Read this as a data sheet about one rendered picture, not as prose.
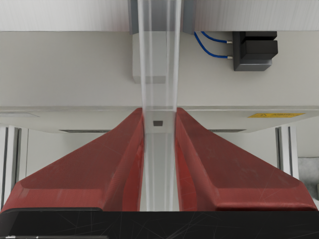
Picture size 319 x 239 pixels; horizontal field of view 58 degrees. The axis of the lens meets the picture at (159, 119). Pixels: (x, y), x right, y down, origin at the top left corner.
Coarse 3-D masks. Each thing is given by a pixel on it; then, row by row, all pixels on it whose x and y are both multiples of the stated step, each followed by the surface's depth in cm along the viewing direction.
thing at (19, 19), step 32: (0, 0) 10; (32, 0) 10; (64, 0) 10; (96, 0) 10; (128, 0) 10; (192, 0) 10; (224, 0) 10; (256, 0) 10; (288, 0) 10; (192, 32) 10
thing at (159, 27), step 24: (144, 0) 9; (168, 0) 9; (144, 24) 9; (168, 24) 9; (144, 48) 10; (168, 48) 10; (144, 72) 10; (168, 72) 10; (144, 96) 11; (168, 96) 11; (144, 120) 12; (168, 120) 12; (144, 144) 12; (168, 144) 12; (168, 168) 13; (168, 192) 14
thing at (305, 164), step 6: (300, 162) 105; (306, 162) 105; (312, 162) 105; (318, 162) 105; (300, 168) 105; (306, 168) 105; (312, 168) 105; (318, 168) 105; (300, 174) 105; (306, 174) 105; (312, 174) 105; (318, 174) 105; (300, 180) 104; (306, 180) 105; (312, 180) 105; (318, 180) 105; (306, 186) 104; (312, 186) 104; (318, 186) 103; (312, 192) 104; (318, 192) 103; (312, 198) 104; (318, 198) 103; (318, 204) 103
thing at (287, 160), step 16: (240, 32) 43; (256, 32) 41; (272, 32) 41; (240, 48) 44; (256, 48) 41; (272, 48) 41; (240, 64) 43; (256, 64) 43; (0, 128) 76; (16, 128) 76; (288, 128) 77; (0, 144) 75; (16, 144) 76; (288, 144) 76; (0, 160) 75; (16, 160) 77; (288, 160) 75; (0, 176) 74; (16, 176) 76; (0, 192) 74; (0, 208) 73
